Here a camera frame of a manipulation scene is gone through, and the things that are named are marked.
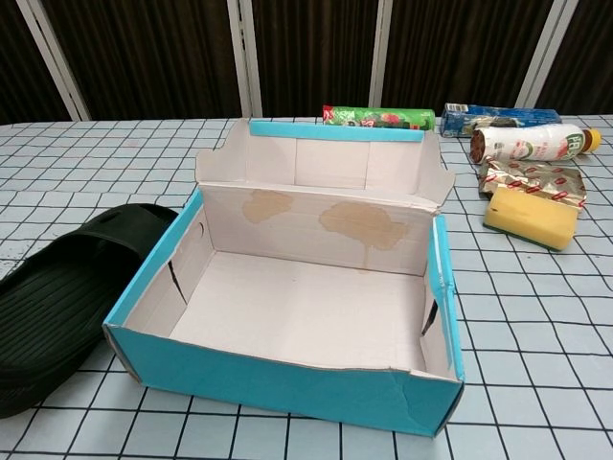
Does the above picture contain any white partition frame post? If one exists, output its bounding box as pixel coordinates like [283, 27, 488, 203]
[367, 0, 408, 109]
[226, 0, 264, 119]
[514, 0, 570, 114]
[20, 0, 92, 122]

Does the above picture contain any green chip can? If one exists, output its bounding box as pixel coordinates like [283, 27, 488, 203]
[321, 103, 437, 133]

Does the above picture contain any blue carton pack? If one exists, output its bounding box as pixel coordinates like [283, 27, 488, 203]
[440, 103, 562, 140]

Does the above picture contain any gold foil snack packet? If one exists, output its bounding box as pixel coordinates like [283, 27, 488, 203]
[477, 155, 586, 212]

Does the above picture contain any yellow sponge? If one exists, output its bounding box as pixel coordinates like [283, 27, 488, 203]
[483, 185, 579, 251]

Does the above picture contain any white bottle yellow cap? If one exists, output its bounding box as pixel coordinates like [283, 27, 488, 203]
[469, 123, 602, 167]

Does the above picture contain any blue cardboard shoebox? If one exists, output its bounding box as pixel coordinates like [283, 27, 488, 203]
[102, 117, 466, 426]

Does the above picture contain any blue checkered tablecloth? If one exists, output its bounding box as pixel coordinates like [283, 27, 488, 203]
[0, 113, 613, 460]

